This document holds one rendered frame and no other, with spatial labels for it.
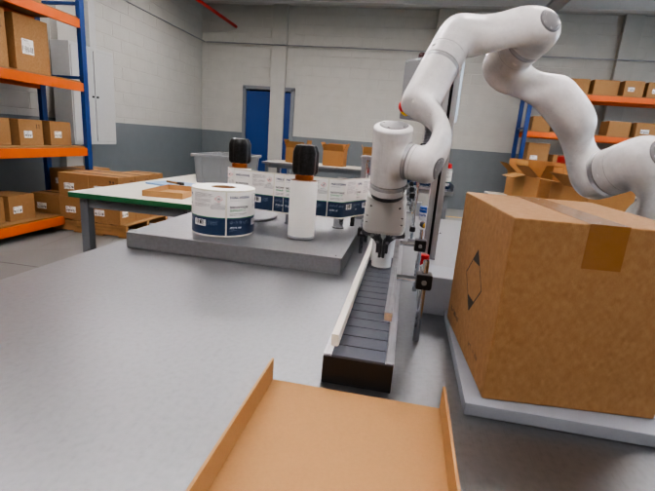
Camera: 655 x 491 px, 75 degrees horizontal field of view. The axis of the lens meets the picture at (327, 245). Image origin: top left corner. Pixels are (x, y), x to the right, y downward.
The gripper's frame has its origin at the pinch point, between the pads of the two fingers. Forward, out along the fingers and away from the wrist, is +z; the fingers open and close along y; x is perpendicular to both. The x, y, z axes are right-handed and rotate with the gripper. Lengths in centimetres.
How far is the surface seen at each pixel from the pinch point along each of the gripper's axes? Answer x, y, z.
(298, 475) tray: 66, 4, -12
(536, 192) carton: -241, -106, 89
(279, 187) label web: -47, 42, 9
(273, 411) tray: 56, 10, -9
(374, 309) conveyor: 26.1, -0.8, -2.7
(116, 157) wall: -463, 444, 195
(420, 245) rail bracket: -2.2, -9.5, -0.6
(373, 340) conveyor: 39.1, -1.8, -7.4
